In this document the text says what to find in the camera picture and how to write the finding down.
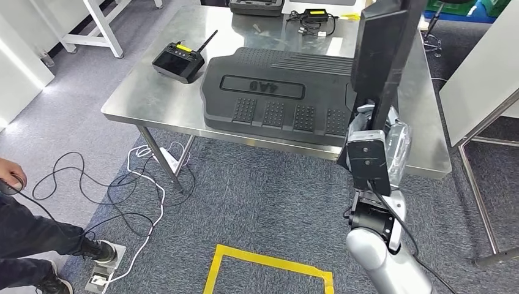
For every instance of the black plastic panel part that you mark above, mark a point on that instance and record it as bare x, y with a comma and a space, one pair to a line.
381, 48

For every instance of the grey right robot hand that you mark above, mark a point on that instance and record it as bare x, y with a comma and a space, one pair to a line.
399, 150

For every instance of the person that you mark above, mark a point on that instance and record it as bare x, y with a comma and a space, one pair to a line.
32, 239

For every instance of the green plastic crate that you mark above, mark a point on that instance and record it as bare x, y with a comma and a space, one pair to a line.
450, 8

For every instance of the black remote controller with antenna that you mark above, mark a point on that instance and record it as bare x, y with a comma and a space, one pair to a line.
176, 65

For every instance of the clear plastic scrap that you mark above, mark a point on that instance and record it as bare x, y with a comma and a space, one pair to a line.
257, 27

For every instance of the stainless steel workbench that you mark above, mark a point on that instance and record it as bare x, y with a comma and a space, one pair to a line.
162, 97
478, 194

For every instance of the clear plastic bottle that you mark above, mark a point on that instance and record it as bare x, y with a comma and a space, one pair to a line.
46, 59

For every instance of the white cabinet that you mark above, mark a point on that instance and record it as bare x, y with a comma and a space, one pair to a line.
16, 73
482, 73

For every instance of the raised metal floor socket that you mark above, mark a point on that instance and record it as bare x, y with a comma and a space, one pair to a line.
103, 274

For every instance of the blue platform cart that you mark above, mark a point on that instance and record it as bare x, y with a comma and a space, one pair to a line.
478, 18

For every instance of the white power strip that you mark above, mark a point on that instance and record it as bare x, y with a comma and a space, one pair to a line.
168, 160

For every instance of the small black monitor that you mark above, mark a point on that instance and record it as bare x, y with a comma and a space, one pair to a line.
215, 3

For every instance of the yellow label tag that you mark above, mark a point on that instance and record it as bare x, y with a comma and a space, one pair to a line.
350, 16

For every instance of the person's hand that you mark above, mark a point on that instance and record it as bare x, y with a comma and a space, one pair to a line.
12, 172

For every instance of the black moulded car part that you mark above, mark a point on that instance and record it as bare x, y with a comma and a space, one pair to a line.
284, 69

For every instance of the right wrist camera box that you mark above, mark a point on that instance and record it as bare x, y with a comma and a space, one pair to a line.
367, 162

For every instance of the black device yellow label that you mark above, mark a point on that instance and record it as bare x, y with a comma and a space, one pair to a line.
315, 15

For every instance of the black foam-lined carry case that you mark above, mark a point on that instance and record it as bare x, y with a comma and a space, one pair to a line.
255, 7

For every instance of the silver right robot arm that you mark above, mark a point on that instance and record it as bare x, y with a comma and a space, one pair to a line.
381, 259

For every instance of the white metal frame table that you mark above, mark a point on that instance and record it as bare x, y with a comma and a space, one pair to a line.
101, 28

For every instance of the chrome office chair base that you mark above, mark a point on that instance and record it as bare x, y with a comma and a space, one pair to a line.
432, 42

